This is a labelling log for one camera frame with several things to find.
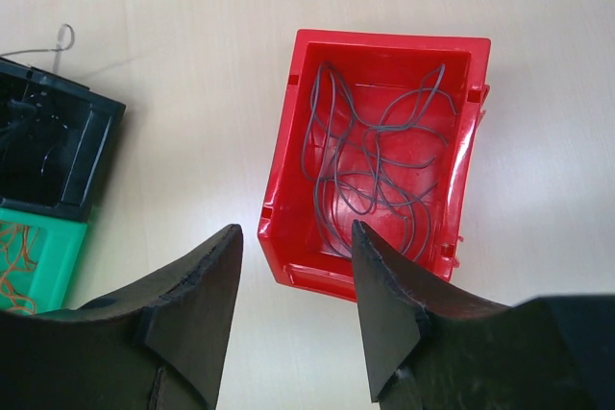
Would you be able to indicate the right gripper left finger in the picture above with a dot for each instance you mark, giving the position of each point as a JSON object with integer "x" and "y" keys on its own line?
{"x": 157, "y": 343}

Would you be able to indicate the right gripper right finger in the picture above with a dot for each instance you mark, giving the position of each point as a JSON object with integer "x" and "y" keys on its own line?
{"x": 431, "y": 345}

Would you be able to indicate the green plastic bin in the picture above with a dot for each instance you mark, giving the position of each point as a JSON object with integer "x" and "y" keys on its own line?
{"x": 40, "y": 245}

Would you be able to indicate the red plastic bin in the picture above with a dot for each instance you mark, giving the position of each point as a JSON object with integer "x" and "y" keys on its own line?
{"x": 376, "y": 128}

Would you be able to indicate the black plastic bin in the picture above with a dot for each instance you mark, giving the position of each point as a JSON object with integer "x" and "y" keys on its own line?
{"x": 57, "y": 137}

